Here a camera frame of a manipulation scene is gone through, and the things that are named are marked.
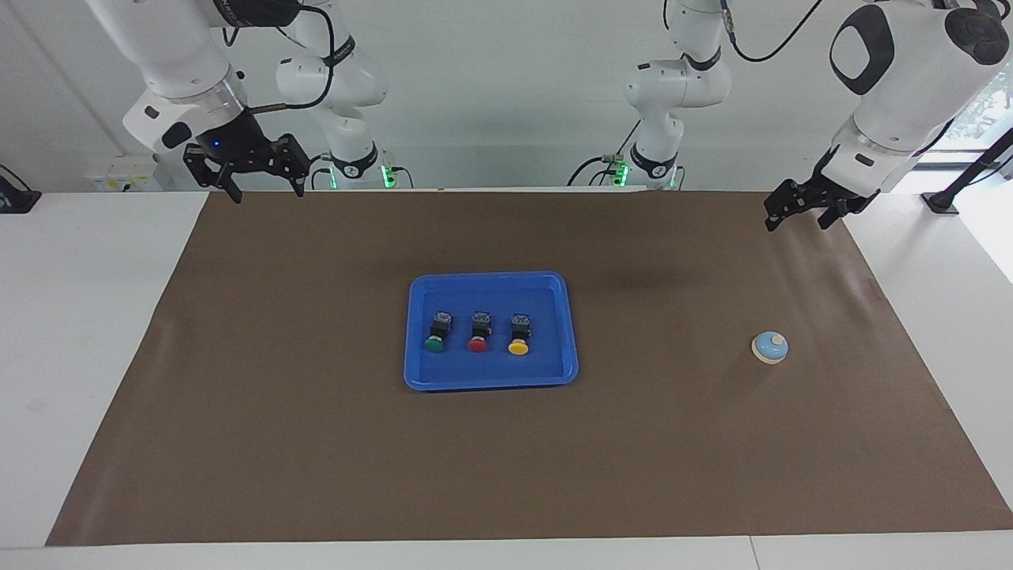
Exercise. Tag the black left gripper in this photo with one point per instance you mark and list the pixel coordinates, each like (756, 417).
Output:
(819, 194)

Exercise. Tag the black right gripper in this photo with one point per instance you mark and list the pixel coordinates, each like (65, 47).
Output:
(237, 150)

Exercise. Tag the green push button switch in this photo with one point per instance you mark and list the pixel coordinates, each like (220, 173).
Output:
(434, 344)

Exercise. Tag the red push button switch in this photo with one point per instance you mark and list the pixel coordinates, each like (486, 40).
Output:
(477, 345)

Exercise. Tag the yellow push button switch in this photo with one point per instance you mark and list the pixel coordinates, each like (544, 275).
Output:
(518, 347)

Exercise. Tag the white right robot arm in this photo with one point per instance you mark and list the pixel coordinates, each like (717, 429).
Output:
(174, 47)

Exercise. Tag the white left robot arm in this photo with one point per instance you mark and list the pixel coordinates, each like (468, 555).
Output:
(910, 87)

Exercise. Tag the light blue call bell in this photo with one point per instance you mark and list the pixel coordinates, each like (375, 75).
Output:
(768, 347)

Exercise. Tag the blue plastic tray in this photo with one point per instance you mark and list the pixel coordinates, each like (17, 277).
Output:
(546, 332)

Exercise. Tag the black tripod stand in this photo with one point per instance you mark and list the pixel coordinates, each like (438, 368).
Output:
(942, 202)

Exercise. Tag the window with green foliage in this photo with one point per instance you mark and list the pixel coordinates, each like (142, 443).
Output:
(989, 107)

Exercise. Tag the small black stand foot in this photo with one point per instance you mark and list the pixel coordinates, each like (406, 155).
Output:
(16, 198)

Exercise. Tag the brown table mat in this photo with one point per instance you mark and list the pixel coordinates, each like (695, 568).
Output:
(633, 443)

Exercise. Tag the white wall socket box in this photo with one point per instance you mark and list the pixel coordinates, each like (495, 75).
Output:
(123, 174)

